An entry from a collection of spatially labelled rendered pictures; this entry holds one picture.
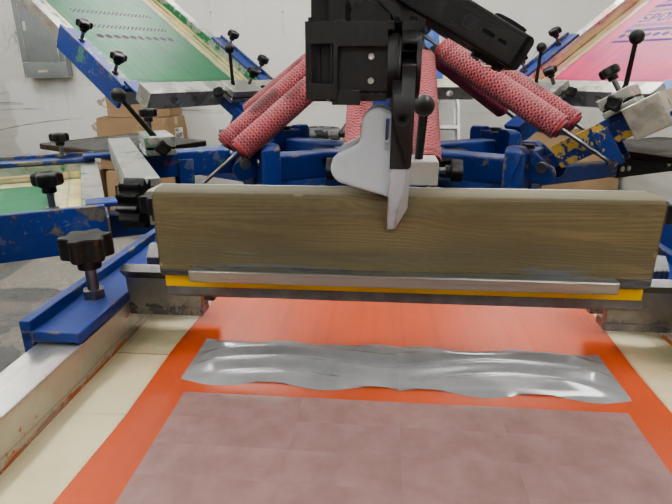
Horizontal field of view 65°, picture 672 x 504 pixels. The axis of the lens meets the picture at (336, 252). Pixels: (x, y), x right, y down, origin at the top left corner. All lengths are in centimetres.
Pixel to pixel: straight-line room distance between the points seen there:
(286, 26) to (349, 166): 430
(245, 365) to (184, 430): 9
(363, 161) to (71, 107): 503
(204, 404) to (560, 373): 29
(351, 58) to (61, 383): 32
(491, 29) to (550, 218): 15
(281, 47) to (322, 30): 429
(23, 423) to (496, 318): 42
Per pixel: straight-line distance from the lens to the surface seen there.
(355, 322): 54
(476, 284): 43
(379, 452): 38
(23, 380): 44
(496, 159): 119
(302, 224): 43
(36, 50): 536
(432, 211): 42
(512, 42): 41
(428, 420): 41
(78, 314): 50
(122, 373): 49
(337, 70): 39
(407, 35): 39
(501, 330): 55
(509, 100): 111
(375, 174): 40
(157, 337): 54
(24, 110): 562
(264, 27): 471
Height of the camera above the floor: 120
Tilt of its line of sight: 19 degrees down
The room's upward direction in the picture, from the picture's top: straight up
